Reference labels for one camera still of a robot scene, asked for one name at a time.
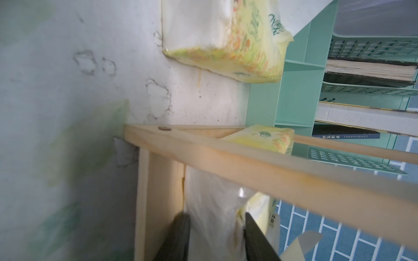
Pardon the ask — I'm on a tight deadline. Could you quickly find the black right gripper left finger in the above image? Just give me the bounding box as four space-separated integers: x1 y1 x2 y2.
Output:
153 213 191 261

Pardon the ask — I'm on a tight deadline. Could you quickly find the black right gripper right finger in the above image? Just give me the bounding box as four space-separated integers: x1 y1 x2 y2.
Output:
244 212 280 261

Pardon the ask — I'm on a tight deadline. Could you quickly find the white tissue pack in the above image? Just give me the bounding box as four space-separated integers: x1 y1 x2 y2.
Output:
184 166 280 261

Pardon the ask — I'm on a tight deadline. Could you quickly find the wooden two-tier shelf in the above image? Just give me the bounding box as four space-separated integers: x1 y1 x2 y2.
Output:
124 125 418 261

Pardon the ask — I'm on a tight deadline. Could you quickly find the yellow green tissue pack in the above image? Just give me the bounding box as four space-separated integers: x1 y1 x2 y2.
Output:
161 1 293 83

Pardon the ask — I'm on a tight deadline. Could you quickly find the yellow lower tissue pack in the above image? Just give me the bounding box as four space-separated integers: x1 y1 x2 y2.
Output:
223 125 295 155

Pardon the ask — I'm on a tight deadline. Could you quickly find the dark blue book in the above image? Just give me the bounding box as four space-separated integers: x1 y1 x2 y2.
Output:
312 124 381 139

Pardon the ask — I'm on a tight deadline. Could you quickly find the green plastic file organizer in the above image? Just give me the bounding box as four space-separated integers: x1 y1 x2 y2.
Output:
245 0 418 175

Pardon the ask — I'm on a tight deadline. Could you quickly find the brown edged book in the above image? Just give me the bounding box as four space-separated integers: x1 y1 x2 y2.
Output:
323 58 418 88

